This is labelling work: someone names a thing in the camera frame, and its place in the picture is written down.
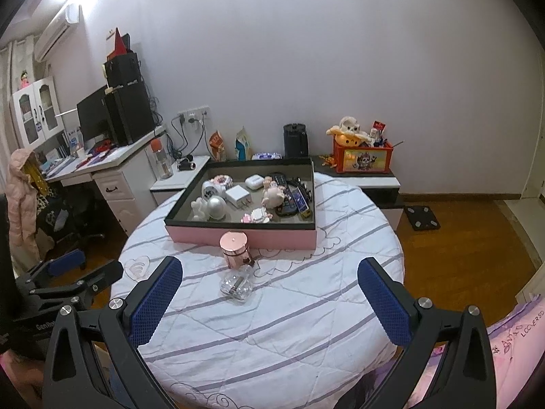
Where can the white rounded case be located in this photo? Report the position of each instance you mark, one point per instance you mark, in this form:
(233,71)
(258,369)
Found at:
(211,189)

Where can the black floor scale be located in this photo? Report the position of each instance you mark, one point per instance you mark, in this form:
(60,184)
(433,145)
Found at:
(421,218)

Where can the orange capped bottle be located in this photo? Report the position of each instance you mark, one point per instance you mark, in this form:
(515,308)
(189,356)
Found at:
(163,167)

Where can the small pink doll figurine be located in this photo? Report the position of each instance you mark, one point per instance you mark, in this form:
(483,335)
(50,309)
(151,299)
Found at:
(268,183)

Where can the yellow white plush toys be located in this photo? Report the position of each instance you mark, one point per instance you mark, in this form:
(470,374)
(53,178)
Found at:
(349,134)

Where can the white power adapter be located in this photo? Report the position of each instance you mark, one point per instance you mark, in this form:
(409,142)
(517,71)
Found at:
(238,197)

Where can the pink black storage box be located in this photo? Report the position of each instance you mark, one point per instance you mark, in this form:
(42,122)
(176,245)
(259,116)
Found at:
(280,233)

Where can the black hair claw clip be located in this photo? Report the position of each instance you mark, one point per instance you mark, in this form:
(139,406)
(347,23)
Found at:
(302,187)

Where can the white wall power strip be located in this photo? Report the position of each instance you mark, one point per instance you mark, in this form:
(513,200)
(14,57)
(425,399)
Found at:
(192,115)

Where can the black tv remote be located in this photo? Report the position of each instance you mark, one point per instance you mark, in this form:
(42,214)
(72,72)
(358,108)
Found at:
(289,206)

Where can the rose gold lidded jar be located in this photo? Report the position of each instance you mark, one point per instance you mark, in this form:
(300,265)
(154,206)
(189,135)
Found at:
(235,247)

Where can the white air conditioner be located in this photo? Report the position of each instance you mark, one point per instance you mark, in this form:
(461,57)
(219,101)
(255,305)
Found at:
(63,23)

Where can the white glass cabinet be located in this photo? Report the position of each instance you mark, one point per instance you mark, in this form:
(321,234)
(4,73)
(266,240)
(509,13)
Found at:
(37,113)

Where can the orange toy box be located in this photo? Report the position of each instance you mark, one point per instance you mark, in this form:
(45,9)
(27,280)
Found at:
(362,159)

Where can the black computer monitor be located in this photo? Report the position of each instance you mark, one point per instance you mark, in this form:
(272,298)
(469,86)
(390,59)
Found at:
(93,115)

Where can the black computer tower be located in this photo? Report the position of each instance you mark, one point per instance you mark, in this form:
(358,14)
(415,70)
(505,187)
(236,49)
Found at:
(129,113)

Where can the pink block toy round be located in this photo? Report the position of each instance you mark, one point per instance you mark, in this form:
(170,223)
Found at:
(223,180)

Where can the white desk with drawers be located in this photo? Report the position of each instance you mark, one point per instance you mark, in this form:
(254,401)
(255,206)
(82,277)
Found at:
(124,178)

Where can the blue white snack bag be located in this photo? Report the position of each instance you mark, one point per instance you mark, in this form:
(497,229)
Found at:
(242,146)

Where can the black cylinder appliance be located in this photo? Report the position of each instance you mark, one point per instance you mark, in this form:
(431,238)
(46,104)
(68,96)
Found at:
(296,143)

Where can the white earbuds case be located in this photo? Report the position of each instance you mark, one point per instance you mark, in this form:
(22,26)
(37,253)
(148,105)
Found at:
(254,182)

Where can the silver white rabbit lamp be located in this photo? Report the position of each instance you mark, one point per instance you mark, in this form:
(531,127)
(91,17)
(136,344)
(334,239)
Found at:
(213,208)

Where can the pink pig figurine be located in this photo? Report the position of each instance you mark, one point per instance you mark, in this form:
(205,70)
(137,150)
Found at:
(273,197)

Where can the pink floral bedsheet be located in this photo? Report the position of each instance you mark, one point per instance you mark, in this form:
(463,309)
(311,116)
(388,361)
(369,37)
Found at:
(517,344)

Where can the pink hanging jacket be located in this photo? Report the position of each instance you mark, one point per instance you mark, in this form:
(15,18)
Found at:
(21,204)

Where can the pink white block toy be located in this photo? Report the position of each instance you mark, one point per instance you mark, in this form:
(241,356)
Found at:
(257,216)

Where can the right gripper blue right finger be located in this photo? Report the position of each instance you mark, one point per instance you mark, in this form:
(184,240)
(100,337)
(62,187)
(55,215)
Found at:
(465,376)

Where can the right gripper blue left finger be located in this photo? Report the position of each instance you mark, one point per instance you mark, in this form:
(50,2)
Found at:
(73,377)

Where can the orange snack bag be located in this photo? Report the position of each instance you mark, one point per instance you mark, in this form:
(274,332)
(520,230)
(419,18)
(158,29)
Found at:
(217,147)

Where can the white striped quilt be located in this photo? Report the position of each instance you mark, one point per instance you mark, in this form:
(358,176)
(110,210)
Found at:
(305,335)

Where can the white low side table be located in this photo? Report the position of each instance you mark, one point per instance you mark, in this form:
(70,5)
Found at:
(164,189)

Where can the blue gold lighter box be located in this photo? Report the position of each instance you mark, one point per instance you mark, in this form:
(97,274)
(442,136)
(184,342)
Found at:
(302,205)

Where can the black box on tower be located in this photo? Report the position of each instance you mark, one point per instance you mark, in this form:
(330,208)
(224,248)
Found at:
(122,70)

